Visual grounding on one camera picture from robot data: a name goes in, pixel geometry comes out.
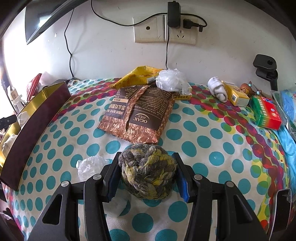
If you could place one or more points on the yellow snack bag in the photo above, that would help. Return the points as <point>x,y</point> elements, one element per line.
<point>138,74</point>

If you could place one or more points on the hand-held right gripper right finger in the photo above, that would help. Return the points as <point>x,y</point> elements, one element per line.
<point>183,185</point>

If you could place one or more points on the dark red gold box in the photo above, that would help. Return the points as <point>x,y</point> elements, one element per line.
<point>34,129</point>

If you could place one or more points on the yellow cartoon medicine box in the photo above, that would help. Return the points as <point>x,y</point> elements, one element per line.
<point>185,96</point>
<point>235,95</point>

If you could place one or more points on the white sock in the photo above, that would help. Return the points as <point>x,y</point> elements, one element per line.
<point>217,89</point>

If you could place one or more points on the green medicine box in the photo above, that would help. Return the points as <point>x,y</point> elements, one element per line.
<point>266,113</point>

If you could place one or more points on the polka dot tablecloth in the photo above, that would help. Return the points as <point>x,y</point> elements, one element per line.
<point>208,143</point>

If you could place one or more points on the blue mask pack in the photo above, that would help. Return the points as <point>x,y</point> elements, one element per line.
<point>288,102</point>

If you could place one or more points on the brown foil snack bag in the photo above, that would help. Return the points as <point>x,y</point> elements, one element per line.
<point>138,109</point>

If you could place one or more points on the black clamp mount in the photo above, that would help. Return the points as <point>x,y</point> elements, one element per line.
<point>263,63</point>

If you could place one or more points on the white wall socket plate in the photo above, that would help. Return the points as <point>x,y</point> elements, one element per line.
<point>185,37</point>
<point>148,32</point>

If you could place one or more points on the red packet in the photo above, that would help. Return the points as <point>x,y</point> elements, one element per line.
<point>33,84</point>

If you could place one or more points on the small wooden figurine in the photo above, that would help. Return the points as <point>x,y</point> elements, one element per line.
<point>246,88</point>

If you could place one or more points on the clear plastic bag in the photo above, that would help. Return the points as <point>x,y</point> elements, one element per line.
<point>89,165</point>
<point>171,80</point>

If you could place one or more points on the white crumpled bundle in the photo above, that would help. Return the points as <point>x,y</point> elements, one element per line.
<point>116,207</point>
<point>9,141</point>
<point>22,118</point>

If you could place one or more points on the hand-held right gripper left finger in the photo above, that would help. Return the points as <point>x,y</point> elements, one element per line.
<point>113,184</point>

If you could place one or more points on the blue cloth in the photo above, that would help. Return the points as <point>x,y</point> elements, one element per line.
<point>288,146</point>

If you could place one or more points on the black flat screen television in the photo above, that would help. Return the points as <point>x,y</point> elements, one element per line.
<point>39,20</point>

